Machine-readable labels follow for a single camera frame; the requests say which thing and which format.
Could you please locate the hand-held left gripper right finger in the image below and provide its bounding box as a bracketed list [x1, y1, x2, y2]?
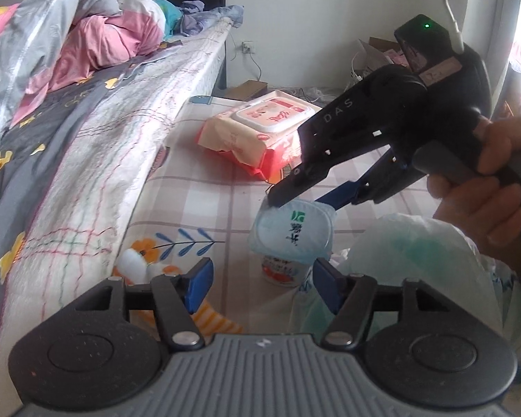
[313, 258, 450, 350]

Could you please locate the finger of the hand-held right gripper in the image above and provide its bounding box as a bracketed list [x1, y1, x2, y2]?
[266, 148, 389, 208]
[315, 152, 406, 209]

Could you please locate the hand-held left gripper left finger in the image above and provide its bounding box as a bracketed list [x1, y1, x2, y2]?
[76, 258, 213, 352]

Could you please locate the white yogurt cup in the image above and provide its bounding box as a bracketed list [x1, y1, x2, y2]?
[249, 197, 337, 288]

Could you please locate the person's right hand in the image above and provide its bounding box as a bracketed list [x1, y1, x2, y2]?
[428, 115, 521, 279]

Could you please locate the red wet wipes pack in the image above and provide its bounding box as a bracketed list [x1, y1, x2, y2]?
[197, 90, 323, 182]

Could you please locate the cardboard box with pink items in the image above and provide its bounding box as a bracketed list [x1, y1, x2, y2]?
[358, 37, 413, 81]

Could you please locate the white tied plastic bag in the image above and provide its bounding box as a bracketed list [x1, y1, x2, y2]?
[290, 212, 504, 348]

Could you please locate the small brown cardboard box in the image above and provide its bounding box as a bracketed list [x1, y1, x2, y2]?
[219, 79, 268, 101]

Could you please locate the white curtain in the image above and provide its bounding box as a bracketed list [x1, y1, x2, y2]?
[488, 0, 521, 116]

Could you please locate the bed mattress with patterned sheet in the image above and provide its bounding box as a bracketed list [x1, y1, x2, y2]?
[0, 19, 235, 400]

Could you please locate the grey printed bed sheet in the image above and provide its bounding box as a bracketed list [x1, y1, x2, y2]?
[0, 39, 187, 326]

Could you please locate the blue grey clothes pile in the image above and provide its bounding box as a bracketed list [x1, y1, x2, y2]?
[169, 0, 246, 38]

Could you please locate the pink grey quilt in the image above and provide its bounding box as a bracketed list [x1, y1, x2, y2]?
[0, 0, 168, 159]

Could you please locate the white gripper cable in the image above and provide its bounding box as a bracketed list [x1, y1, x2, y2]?
[440, 0, 465, 53]

